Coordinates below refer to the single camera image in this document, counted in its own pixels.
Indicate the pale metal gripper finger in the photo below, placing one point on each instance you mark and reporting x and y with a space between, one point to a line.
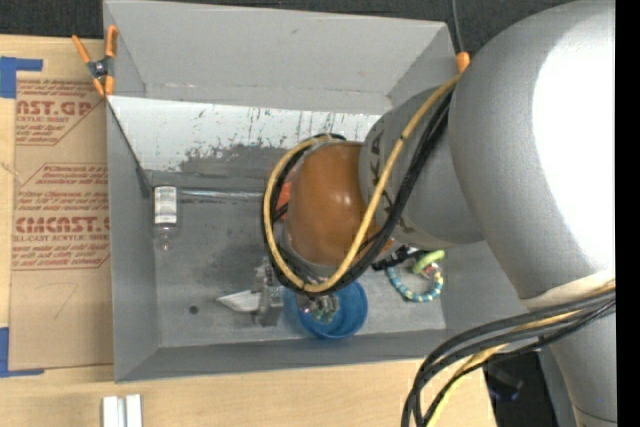
240 299

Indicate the blue plastic cup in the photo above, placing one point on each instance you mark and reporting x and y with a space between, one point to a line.
352 310

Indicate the clear plastic bottle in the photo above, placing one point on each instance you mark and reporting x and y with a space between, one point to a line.
165 210

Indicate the brown cardboard board, red print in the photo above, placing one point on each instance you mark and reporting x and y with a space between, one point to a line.
55 305

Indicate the grey metal bin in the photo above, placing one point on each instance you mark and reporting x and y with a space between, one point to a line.
225 55

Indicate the black cylinder on white bracket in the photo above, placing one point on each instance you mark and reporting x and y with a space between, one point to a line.
392 260

